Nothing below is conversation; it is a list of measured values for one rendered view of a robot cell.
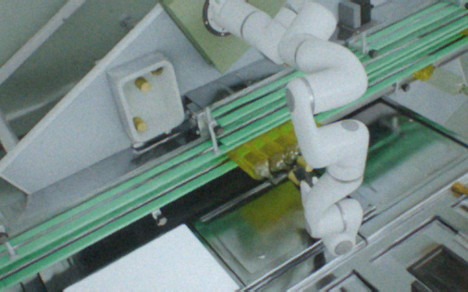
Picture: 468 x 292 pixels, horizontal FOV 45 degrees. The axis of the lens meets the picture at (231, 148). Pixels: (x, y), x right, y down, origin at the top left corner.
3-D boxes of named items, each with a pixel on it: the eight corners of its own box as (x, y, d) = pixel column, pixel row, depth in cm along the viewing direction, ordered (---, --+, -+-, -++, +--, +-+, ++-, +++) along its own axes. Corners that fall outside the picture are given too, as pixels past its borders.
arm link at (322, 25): (285, 59, 126) (328, -1, 124) (250, 41, 148) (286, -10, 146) (314, 81, 130) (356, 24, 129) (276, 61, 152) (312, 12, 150)
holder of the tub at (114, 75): (129, 145, 178) (140, 156, 173) (104, 70, 162) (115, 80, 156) (176, 123, 184) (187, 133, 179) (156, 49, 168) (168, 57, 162)
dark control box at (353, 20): (338, 22, 203) (354, 29, 197) (337, 1, 198) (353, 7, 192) (355, 14, 206) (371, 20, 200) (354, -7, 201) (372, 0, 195)
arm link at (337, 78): (281, 44, 125) (309, 56, 112) (337, 30, 128) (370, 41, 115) (289, 102, 130) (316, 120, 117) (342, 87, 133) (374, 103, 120)
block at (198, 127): (189, 129, 180) (200, 139, 175) (183, 105, 175) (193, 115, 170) (198, 125, 182) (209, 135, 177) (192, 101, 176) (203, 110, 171)
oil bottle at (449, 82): (412, 77, 221) (468, 103, 202) (412, 66, 217) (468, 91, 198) (422, 70, 222) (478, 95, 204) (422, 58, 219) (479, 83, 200)
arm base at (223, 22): (191, 10, 158) (220, 28, 147) (219, -27, 157) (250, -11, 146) (225, 39, 169) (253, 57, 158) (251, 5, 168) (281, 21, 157)
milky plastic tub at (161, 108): (125, 133, 175) (136, 145, 169) (104, 70, 161) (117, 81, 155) (173, 110, 181) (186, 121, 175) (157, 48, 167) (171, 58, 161)
